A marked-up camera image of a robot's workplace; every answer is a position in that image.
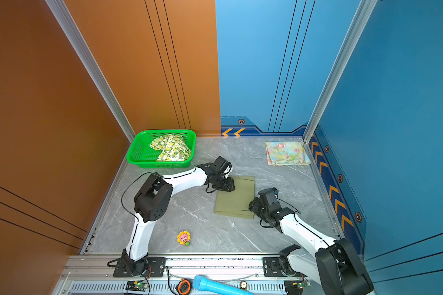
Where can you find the green plastic basket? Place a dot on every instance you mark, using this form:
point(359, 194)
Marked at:
point(142, 155)

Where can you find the pastel floral skirt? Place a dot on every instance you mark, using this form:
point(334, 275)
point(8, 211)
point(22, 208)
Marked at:
point(286, 153)

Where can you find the right green circuit board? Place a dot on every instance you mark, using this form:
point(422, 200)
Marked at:
point(302, 284)

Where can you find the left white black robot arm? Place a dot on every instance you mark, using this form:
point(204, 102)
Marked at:
point(152, 200)

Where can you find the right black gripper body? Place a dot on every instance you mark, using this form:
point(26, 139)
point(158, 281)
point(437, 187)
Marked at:
point(258, 209)

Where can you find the yellow flower toy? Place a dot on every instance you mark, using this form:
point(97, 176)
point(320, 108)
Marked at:
point(184, 238)

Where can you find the green circuit board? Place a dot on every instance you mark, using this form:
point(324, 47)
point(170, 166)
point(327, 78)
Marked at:
point(138, 287)
point(302, 284)

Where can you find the left green circuit board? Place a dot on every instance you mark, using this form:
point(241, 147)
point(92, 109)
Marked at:
point(138, 287)

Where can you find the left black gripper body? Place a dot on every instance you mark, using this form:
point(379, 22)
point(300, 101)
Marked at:
point(224, 184)

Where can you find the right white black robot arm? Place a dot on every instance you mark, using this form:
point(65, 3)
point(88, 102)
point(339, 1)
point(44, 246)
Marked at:
point(331, 262)

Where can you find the olive green skirt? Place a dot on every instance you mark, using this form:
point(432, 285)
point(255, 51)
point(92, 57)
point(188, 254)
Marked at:
point(236, 203)

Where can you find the blue cylindrical flashlight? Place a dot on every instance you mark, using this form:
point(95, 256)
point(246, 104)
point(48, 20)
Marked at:
point(204, 284)

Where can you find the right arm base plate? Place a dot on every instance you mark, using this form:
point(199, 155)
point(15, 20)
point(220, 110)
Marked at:
point(275, 266)

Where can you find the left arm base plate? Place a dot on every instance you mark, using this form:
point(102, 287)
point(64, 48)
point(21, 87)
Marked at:
point(158, 266)

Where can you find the yellow green patterned skirt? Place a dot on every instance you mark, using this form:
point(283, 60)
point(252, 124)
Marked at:
point(172, 147)

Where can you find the orange black tape measure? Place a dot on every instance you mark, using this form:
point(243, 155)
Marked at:
point(184, 287)

